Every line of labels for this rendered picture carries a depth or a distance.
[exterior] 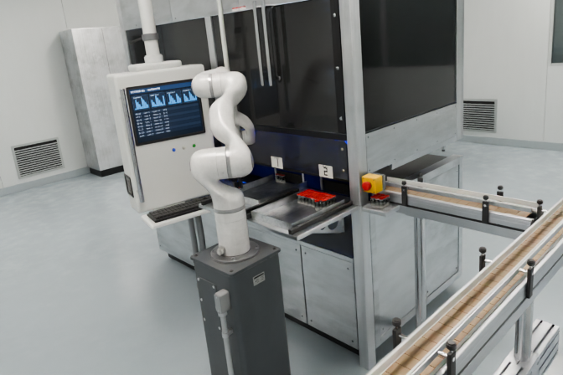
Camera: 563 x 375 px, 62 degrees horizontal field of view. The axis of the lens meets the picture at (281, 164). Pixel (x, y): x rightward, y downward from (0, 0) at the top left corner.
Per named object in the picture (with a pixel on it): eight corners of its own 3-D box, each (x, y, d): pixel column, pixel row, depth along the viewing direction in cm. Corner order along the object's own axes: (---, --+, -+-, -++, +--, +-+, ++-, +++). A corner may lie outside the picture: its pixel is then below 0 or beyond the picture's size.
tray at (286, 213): (303, 196, 232) (303, 189, 231) (344, 206, 214) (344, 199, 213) (251, 218, 210) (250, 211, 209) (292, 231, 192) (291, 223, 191)
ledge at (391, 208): (379, 202, 221) (379, 197, 220) (403, 207, 211) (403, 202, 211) (361, 211, 212) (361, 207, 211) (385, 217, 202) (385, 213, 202)
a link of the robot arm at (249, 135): (250, 87, 220) (255, 136, 241) (215, 90, 219) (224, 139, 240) (250, 99, 213) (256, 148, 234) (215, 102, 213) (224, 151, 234)
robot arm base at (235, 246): (232, 268, 170) (225, 221, 165) (201, 254, 183) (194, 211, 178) (269, 249, 183) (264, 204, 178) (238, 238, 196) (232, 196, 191)
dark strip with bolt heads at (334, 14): (341, 177, 217) (330, -3, 196) (348, 178, 214) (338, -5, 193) (339, 177, 216) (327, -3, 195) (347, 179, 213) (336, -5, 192)
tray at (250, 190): (273, 179, 264) (273, 173, 263) (307, 187, 246) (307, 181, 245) (225, 197, 242) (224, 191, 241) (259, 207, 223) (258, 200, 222)
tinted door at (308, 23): (281, 126, 239) (269, 6, 224) (348, 133, 208) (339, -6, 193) (280, 126, 239) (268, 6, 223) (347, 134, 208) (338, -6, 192)
